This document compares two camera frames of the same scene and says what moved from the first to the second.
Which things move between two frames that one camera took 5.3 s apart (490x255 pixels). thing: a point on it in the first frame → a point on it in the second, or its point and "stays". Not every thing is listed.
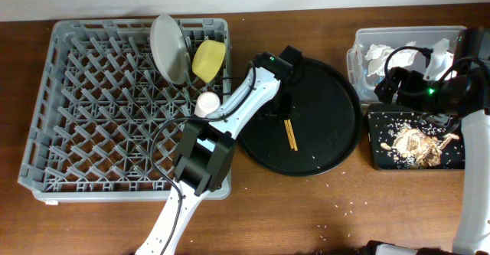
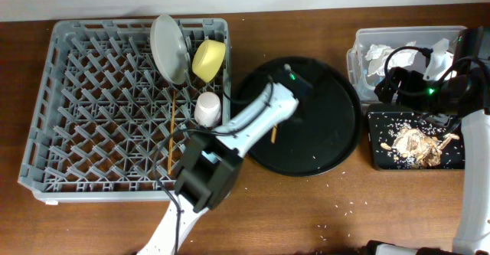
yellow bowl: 207,59 stays
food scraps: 419,149 stays
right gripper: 410,81 stays
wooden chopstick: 289,132 → 171,132
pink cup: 207,102 stays
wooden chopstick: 293,141 → 273,135
